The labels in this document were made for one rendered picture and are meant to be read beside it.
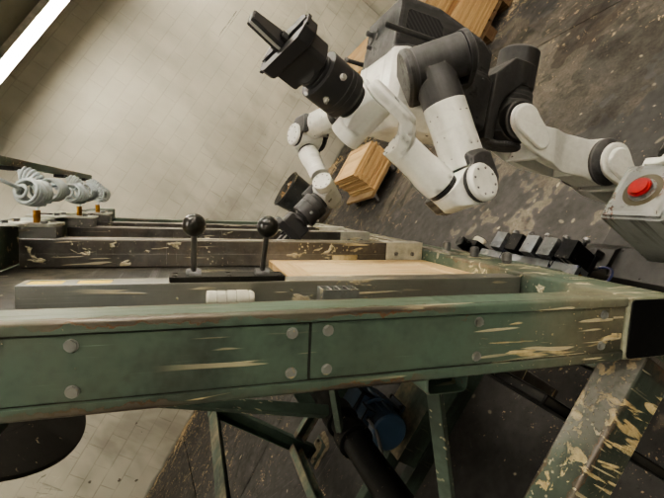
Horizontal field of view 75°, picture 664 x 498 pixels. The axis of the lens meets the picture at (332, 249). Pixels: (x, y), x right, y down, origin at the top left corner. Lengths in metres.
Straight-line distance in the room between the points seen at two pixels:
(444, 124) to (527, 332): 0.44
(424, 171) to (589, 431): 0.56
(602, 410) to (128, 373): 0.78
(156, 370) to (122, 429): 6.09
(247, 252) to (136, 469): 5.80
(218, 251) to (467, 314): 0.74
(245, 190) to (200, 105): 1.34
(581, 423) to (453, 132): 0.60
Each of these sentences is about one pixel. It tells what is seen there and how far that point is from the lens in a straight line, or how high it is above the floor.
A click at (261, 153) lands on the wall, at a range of 6.68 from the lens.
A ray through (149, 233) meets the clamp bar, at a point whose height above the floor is 1.62.
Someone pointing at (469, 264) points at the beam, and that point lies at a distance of 1.18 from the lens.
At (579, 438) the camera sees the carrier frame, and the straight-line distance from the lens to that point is 0.96.
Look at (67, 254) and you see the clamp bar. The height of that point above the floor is 1.74.
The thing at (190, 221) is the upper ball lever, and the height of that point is 1.55.
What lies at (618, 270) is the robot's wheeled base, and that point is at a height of 0.19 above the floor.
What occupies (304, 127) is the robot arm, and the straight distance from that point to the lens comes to 1.54.
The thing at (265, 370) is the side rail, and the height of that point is 1.39.
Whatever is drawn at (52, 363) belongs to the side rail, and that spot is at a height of 1.60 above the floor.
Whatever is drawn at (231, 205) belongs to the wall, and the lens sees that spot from 6.44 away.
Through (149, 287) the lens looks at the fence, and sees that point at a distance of 0.78.
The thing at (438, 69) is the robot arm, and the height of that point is 1.31.
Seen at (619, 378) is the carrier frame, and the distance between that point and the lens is 0.96.
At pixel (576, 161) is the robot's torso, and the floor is 0.71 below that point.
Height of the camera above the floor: 1.57
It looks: 19 degrees down
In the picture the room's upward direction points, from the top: 57 degrees counter-clockwise
